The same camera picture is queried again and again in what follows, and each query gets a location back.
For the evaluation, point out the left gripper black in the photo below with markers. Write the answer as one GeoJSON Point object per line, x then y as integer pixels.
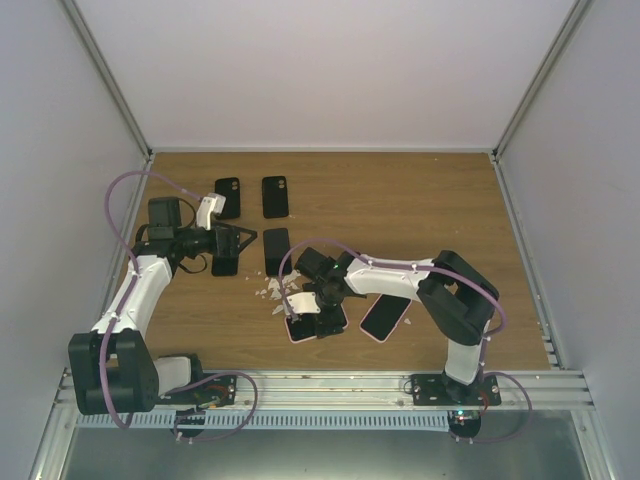
{"type": "Point", "coordinates": [230, 239]}

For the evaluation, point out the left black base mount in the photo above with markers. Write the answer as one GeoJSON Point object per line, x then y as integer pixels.
{"type": "Point", "coordinates": [216, 393]}

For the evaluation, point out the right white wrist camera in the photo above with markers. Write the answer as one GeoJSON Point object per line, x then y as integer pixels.
{"type": "Point", "coordinates": [302, 303]}

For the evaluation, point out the black phone face down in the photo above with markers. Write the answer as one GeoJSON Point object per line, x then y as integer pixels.
{"type": "Point", "coordinates": [276, 245]}

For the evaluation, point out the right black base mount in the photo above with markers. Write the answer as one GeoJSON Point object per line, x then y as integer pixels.
{"type": "Point", "coordinates": [440, 390]}

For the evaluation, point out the black phone case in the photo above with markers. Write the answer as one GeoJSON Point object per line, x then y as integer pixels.
{"type": "Point", "coordinates": [230, 188]}

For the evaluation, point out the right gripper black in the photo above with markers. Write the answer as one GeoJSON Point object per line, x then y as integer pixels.
{"type": "Point", "coordinates": [335, 317]}

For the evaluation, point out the grey slotted cable duct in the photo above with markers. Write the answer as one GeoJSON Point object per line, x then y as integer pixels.
{"type": "Point", "coordinates": [322, 420]}

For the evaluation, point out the aluminium front rail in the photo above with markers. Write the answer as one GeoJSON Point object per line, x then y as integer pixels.
{"type": "Point", "coordinates": [383, 391]}

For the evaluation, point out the pink case phone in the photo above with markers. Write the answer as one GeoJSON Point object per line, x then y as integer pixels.
{"type": "Point", "coordinates": [382, 318]}
{"type": "Point", "coordinates": [302, 329]}

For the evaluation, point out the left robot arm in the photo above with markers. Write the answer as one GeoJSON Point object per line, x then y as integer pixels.
{"type": "Point", "coordinates": [112, 368]}

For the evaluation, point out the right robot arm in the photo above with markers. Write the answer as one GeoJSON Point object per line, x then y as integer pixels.
{"type": "Point", "coordinates": [462, 303]}

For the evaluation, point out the black phone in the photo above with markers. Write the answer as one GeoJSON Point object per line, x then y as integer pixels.
{"type": "Point", "coordinates": [224, 266]}

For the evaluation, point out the white debris pile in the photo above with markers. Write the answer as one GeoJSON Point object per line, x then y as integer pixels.
{"type": "Point", "coordinates": [272, 292]}

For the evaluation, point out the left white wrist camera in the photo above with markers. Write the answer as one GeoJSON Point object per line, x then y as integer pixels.
{"type": "Point", "coordinates": [210, 205]}

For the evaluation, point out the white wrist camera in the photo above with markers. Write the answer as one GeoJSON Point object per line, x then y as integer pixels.
{"type": "Point", "coordinates": [210, 205]}
{"type": "Point", "coordinates": [302, 303]}

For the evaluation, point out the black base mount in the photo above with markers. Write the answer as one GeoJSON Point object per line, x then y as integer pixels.
{"type": "Point", "coordinates": [440, 390]}
{"type": "Point", "coordinates": [216, 393]}

